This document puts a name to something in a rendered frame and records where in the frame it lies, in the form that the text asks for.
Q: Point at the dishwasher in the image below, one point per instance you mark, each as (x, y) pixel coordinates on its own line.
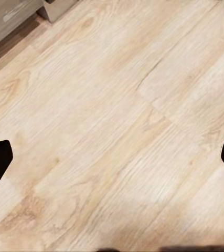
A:
(15, 15)

